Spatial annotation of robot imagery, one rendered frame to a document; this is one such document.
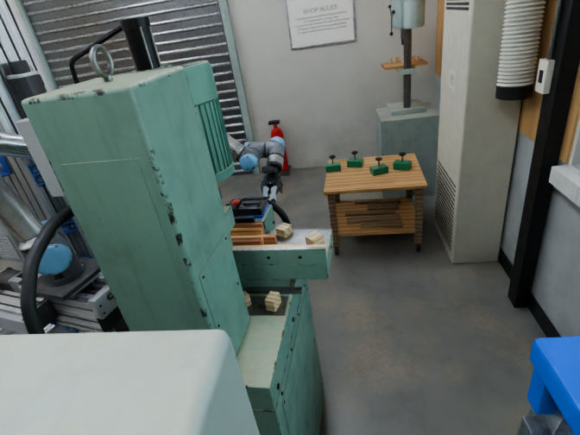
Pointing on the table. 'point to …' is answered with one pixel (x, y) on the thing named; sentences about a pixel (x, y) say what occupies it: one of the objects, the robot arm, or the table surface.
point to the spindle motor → (210, 116)
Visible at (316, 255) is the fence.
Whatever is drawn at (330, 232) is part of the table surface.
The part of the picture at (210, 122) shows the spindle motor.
